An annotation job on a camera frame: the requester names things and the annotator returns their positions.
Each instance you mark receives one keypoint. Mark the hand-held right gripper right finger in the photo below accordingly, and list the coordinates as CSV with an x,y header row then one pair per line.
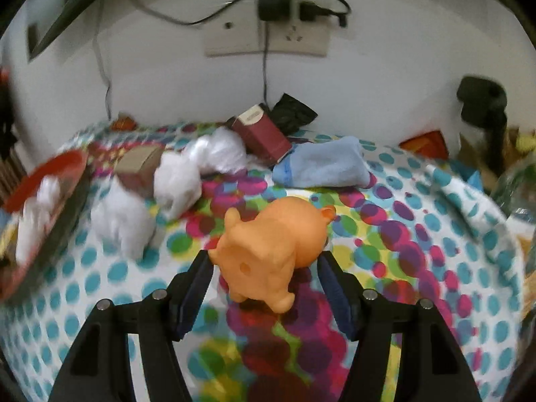
x,y
337,297

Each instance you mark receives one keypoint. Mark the red packet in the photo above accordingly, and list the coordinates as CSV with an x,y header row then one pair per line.
x,y
425,144

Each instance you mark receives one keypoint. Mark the orange pig toy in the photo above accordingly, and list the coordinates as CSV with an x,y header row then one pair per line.
x,y
268,251

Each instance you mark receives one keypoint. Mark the polka dot tablecloth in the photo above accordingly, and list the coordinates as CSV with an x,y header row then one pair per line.
x,y
418,259

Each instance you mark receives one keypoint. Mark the red round tray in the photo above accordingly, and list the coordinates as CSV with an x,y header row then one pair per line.
x,y
50,171

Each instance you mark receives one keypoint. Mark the black plug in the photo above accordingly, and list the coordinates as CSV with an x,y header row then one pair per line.
x,y
310,11

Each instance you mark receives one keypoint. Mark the black packet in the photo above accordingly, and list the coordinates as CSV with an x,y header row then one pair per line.
x,y
293,113

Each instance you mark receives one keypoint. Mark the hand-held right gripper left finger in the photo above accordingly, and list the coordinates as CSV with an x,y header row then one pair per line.
x,y
194,297

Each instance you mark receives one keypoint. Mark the brown and red box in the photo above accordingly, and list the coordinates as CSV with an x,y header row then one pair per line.
x,y
136,163

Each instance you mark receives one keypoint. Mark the light blue sock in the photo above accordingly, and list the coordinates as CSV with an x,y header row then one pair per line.
x,y
326,163

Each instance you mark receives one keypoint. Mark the yellow toy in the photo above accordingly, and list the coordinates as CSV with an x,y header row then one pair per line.
x,y
525,142

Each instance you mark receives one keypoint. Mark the clear plastic bag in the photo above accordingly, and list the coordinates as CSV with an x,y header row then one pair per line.
x,y
517,192

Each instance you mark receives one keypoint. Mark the dark red cigarette box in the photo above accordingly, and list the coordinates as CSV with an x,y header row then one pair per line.
x,y
264,138

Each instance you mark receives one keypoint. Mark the red snack wrapper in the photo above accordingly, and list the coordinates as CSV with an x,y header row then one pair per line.
x,y
123,123

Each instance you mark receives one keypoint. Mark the white wall socket plate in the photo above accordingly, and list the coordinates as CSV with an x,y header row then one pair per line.
x,y
234,37

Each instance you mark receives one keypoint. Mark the black stand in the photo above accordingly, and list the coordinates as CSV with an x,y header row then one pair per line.
x,y
481,100

